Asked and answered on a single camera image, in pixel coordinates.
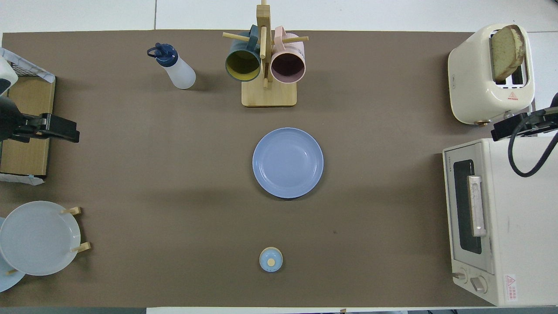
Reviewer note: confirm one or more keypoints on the slice of toast bread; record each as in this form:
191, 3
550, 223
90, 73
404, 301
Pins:
505, 52

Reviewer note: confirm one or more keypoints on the pink ribbed mug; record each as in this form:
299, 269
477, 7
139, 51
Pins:
287, 65

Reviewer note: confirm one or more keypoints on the periwinkle blue flat plate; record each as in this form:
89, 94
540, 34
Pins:
287, 163

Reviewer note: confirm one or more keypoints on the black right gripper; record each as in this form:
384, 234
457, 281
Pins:
542, 121

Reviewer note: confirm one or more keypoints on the dark teal mug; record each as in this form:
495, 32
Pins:
243, 65

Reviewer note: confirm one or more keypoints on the cream two-slot toaster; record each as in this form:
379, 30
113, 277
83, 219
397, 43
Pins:
473, 78

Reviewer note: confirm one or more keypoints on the squeeze bottle with blue cap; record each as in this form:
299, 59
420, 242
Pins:
178, 72

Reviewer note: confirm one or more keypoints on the wooden mug tree stand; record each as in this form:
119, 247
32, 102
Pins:
269, 93

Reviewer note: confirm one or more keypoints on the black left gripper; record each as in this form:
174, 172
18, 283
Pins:
8, 117

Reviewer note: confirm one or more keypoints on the light blue plate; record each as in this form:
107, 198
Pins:
6, 281

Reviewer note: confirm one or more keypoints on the white checkered cloth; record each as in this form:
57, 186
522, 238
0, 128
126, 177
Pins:
30, 69

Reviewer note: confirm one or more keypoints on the cream toaster oven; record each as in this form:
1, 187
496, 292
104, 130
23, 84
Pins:
518, 226

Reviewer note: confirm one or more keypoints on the grey plate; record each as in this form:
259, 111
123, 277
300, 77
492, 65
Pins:
39, 237

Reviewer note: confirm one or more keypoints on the brown table mat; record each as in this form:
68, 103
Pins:
174, 174

